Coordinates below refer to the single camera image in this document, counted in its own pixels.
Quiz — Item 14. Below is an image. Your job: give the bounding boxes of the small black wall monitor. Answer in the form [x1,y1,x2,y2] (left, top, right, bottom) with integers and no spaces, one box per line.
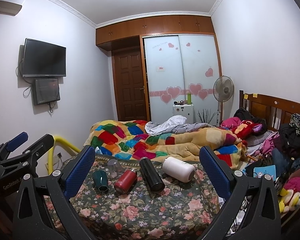
[32,78,60,106]

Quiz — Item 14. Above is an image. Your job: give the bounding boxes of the floral green tablecloth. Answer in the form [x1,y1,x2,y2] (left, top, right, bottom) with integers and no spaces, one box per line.
[43,154,225,240]

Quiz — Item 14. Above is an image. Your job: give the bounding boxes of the red thermos cup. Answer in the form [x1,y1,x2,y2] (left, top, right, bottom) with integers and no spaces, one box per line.
[114,169,138,194]

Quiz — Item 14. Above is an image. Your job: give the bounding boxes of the dark green faceted cup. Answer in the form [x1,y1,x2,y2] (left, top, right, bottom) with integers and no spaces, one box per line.
[93,170,109,192]

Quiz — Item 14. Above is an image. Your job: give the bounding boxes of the standing electric fan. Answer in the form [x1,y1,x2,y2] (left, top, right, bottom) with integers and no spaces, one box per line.
[213,75,234,126]

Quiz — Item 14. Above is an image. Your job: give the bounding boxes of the pile of dark clothes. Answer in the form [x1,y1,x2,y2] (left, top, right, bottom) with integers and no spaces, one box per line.
[274,113,300,159]

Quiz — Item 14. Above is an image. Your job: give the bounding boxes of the overhead wooden cabinets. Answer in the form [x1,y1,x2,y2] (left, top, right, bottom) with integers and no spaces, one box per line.
[96,15,215,51]

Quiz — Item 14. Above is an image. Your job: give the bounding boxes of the wall mounted black television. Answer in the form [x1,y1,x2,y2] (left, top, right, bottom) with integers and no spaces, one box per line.
[20,38,66,77]

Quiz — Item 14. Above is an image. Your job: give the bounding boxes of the yellow padded bar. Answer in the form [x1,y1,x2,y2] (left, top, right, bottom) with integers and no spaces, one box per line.
[45,135,81,174]

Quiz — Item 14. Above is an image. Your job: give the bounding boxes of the wooden bed headboard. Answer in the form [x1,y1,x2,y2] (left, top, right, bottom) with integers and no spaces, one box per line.
[239,90,300,131]

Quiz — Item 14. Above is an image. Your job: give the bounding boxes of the white thermos bottle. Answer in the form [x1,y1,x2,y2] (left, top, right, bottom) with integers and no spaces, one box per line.
[162,157,196,183]

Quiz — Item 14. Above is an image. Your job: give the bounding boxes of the yellow plush toy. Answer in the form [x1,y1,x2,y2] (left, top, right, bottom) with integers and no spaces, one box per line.
[279,189,300,213]

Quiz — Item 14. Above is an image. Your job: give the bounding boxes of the black thermos bottle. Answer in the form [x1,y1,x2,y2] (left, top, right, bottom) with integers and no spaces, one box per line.
[139,157,165,193]

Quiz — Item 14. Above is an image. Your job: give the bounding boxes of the clear plastic cup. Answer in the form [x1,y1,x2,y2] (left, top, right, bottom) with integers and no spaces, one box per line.
[107,159,124,178]

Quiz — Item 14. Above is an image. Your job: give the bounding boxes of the brown wooden door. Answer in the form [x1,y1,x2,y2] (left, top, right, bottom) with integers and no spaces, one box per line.
[113,47,147,121]

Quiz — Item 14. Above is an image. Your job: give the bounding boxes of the frosted sliding wardrobe with hearts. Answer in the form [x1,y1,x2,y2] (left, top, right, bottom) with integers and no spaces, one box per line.
[143,34,220,126]

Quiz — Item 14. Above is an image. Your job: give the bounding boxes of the colourful patchwork quilt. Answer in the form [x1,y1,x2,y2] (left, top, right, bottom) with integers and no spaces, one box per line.
[85,120,247,169]

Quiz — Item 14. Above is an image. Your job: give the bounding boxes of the light blue box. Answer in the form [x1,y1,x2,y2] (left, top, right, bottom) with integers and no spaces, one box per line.
[253,165,277,181]

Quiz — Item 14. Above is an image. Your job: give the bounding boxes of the green bottle on cabinet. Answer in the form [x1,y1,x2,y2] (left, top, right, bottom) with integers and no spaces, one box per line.
[187,93,192,105]

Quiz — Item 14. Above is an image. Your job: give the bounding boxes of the grey white blanket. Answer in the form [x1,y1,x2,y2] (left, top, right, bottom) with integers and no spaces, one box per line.
[145,115,214,136]

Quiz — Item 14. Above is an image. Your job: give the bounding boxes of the small white cabinet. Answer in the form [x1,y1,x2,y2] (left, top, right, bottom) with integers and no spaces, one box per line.
[173,104,194,124]

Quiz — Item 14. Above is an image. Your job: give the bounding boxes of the red plush toy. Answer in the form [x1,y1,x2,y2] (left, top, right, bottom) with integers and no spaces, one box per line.
[232,120,262,139]

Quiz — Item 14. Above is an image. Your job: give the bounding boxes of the air conditioner unit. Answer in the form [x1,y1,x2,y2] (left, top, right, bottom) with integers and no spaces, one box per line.
[0,1,22,16]

